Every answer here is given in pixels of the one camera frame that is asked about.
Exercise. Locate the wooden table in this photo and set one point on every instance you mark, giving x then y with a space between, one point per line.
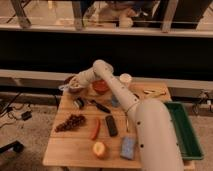
74 148

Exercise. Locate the black rectangular bar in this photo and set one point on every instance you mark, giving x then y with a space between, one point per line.
112 128

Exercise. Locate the black power adapter with cables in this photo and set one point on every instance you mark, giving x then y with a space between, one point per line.
8 116

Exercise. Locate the blue grey towel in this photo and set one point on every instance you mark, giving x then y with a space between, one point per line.
65 87

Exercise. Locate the bunch of dark grapes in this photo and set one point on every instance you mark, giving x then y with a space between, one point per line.
72 123

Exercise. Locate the red chili pepper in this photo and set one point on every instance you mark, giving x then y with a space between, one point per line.
96 129

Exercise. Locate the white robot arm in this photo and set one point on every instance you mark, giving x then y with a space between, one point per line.
157 140

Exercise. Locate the peach fruit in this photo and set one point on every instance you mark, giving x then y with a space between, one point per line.
99 149

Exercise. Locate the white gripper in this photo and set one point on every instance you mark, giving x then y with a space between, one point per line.
74 83

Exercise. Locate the purple bowl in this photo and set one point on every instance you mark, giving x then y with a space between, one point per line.
67 82

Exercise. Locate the white plastic cup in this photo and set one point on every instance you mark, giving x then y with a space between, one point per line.
125 79

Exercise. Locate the wooden spatula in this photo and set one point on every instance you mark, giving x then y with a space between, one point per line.
153 93

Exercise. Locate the blue plastic cup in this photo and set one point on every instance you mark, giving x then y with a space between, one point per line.
114 101

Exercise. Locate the blue sponge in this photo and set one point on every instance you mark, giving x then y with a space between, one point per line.
127 148

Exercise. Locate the green plastic tray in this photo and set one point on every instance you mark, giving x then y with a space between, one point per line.
188 143

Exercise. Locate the red bowl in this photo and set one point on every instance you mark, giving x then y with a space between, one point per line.
100 87

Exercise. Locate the black handled peeler tool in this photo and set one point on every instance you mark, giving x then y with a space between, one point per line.
80 103

